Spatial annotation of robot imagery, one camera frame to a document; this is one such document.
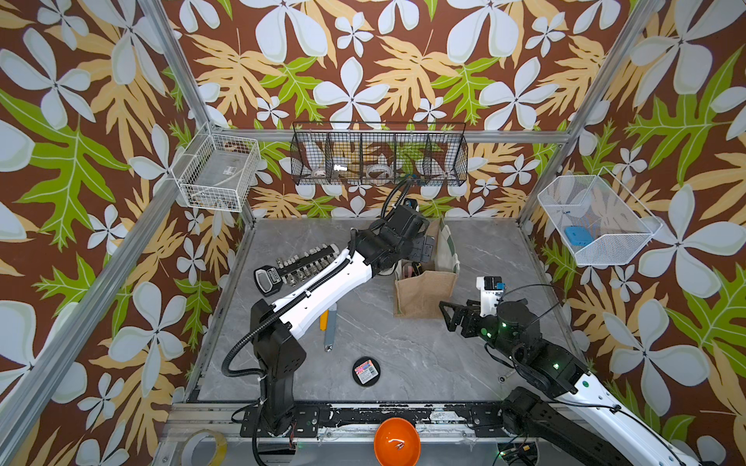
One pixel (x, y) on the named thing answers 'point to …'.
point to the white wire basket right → (600, 220)
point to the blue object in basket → (579, 236)
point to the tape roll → (188, 449)
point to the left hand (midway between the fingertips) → (417, 238)
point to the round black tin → (366, 371)
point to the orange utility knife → (323, 321)
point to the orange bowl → (396, 443)
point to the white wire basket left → (219, 172)
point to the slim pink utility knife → (410, 271)
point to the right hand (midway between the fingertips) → (449, 303)
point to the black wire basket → (379, 152)
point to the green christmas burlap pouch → (432, 293)
